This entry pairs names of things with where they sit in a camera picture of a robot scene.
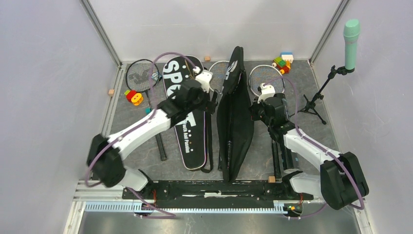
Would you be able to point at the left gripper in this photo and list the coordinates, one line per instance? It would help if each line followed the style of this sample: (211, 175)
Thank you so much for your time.
(208, 105)

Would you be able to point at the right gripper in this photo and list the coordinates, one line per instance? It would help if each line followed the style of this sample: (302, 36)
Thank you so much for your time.
(253, 109)

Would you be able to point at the black shuttlecock tube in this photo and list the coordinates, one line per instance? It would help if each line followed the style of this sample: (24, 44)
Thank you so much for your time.
(287, 158)

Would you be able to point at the black crossway racket bag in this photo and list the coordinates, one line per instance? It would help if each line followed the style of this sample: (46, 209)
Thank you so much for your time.
(234, 122)

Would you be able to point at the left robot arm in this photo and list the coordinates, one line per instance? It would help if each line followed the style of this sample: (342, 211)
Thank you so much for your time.
(106, 154)

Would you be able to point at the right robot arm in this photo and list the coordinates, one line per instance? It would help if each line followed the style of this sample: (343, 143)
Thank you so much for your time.
(341, 181)

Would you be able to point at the black sport racket bag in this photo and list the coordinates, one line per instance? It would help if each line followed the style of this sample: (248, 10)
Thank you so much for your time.
(192, 132)

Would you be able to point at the black white shaft racket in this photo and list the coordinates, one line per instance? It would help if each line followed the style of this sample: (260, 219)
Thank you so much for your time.
(269, 75)

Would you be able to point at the black microphone tripod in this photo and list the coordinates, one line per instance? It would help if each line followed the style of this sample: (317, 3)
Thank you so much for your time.
(309, 108)

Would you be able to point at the green blue blocks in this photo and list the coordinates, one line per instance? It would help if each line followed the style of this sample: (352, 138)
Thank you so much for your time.
(283, 62)

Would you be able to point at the black racket far left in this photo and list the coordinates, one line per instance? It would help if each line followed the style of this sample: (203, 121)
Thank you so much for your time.
(138, 77)

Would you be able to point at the red yellow toy blocks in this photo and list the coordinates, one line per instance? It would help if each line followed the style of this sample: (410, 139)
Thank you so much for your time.
(133, 97)

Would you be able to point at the small wooden cube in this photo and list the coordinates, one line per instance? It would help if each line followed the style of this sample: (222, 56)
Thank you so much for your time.
(271, 179)

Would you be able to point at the green microphone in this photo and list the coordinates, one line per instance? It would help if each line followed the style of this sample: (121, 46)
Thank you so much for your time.
(351, 34)

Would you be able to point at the white frame racket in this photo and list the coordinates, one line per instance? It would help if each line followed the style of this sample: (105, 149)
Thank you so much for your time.
(218, 69)

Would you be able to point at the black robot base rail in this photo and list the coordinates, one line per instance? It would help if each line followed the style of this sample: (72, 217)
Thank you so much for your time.
(215, 194)

